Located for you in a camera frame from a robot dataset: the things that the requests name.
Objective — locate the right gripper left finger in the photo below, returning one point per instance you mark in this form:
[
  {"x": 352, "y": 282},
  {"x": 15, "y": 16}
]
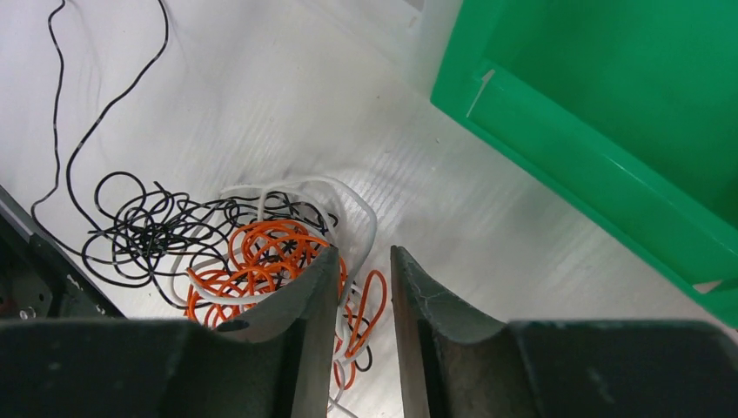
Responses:
[{"x": 271, "y": 361}]

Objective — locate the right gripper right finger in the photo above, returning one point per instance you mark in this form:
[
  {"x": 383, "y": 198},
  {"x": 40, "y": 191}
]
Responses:
[{"x": 456, "y": 361}]

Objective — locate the green plastic bin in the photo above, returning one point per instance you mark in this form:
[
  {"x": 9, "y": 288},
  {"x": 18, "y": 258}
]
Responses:
[{"x": 626, "y": 109}]

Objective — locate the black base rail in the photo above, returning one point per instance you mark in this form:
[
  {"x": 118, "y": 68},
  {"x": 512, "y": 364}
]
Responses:
[{"x": 39, "y": 281}]

